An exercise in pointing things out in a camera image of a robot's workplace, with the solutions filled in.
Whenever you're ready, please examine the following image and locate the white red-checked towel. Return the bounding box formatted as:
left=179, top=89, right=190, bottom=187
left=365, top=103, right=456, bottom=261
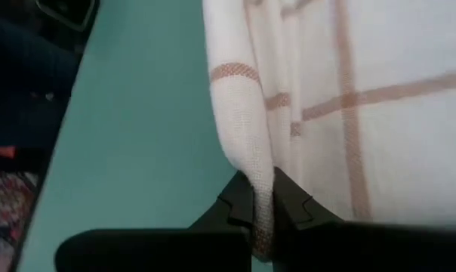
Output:
left=201, top=0, right=456, bottom=264

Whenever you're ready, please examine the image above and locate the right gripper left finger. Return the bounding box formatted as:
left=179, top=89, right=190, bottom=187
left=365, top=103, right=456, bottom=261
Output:
left=54, top=172, right=254, bottom=272

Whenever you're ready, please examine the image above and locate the person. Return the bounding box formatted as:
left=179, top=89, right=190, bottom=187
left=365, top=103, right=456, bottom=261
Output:
left=0, top=11, right=84, bottom=152

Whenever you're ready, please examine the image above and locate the green table mat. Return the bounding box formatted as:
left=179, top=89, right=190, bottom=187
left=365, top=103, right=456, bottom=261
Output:
left=16, top=0, right=274, bottom=272

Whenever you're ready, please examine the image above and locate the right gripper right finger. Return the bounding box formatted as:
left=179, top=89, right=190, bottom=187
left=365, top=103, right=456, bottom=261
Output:
left=273, top=166, right=456, bottom=272

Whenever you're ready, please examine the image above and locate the colourful patterned fabric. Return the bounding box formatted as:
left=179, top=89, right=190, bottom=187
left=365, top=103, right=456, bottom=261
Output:
left=0, top=169, right=39, bottom=272

